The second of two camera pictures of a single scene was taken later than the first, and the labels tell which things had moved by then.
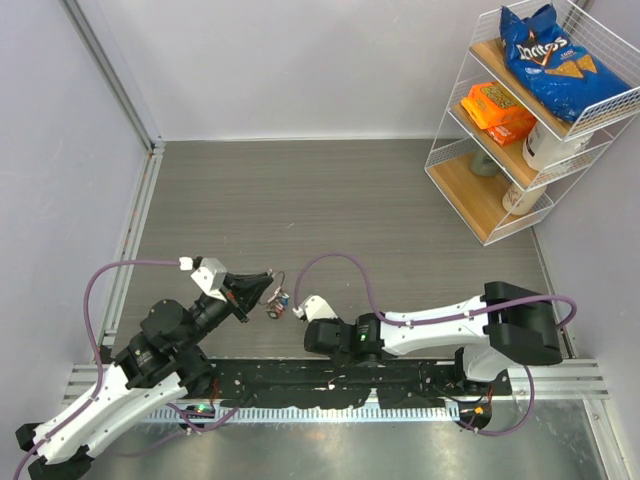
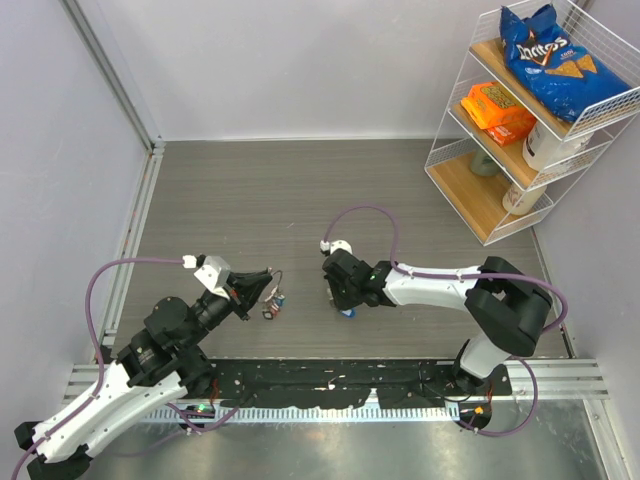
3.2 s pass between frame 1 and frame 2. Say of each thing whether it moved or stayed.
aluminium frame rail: stayed
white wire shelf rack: stayed
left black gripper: stayed
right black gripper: moved
